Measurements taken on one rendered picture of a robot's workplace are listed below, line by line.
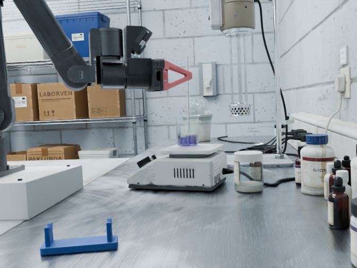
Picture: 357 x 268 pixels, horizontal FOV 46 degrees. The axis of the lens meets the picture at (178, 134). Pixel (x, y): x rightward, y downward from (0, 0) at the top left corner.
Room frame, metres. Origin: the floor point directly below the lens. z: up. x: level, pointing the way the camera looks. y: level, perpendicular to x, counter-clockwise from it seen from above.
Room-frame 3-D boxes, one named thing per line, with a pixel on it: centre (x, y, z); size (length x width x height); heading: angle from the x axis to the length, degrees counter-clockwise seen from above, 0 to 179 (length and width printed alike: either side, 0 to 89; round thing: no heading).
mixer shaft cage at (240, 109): (1.25, -0.19, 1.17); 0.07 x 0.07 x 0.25
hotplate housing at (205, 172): (0.95, -0.01, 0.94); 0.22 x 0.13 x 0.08; 69
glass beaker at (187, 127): (0.95, -0.02, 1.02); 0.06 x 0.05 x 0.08; 83
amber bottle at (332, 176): (0.72, -0.27, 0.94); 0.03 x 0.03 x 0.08
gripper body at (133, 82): (0.93, 0.08, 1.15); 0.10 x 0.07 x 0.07; 16
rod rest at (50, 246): (0.55, 0.14, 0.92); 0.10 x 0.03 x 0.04; 97
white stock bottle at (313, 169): (0.82, -0.27, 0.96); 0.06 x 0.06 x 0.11
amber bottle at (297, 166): (0.89, -0.26, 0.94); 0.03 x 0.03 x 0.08
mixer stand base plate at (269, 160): (1.25, -0.18, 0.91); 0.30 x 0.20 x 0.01; 82
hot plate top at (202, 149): (0.94, -0.03, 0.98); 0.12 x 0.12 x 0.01; 69
